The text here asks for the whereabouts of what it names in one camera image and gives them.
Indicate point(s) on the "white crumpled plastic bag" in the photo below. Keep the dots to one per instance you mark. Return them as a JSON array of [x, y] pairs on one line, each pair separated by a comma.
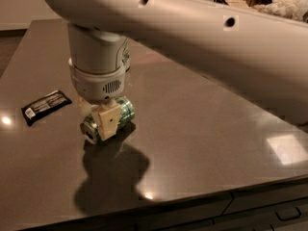
[[291, 9]]

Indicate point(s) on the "black snack bar wrapper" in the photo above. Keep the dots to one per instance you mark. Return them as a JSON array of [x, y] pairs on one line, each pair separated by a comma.
[[44, 106]]

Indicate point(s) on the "drawer handle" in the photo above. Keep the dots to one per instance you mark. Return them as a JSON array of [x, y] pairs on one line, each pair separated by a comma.
[[288, 214]]

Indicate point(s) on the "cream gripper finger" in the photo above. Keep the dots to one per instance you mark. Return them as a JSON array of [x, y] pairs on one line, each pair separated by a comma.
[[84, 105], [106, 117]]

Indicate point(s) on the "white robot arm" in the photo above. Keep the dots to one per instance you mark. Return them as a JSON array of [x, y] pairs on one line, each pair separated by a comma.
[[262, 58]]

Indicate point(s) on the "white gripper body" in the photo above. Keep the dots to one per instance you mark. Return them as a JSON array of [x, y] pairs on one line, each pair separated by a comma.
[[94, 85]]

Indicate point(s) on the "white green upright soda can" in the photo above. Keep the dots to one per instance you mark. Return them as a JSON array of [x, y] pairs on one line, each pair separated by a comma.
[[126, 56]]

